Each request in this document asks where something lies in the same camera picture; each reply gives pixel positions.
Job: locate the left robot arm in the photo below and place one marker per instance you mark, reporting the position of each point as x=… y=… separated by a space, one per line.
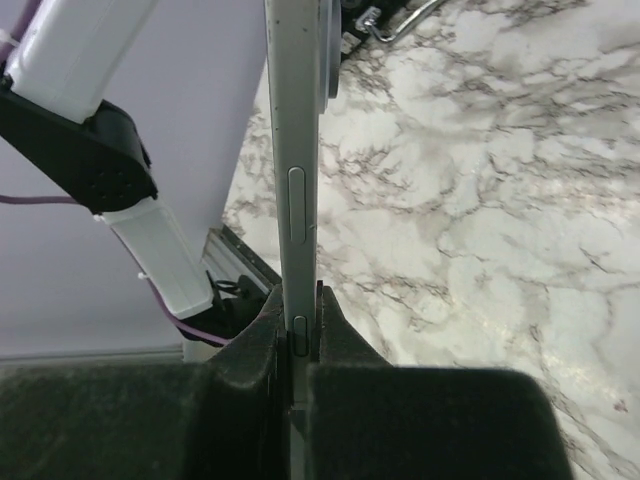
x=56 y=63

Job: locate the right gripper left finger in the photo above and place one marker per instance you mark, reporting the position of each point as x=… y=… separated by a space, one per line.
x=218 y=419

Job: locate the phone from blue case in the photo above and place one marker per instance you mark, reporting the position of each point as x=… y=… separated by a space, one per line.
x=303 y=59

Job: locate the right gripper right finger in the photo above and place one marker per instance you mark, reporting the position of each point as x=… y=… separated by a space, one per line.
x=368 y=419

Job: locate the black poker chip case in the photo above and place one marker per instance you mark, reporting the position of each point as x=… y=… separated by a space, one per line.
x=386 y=21

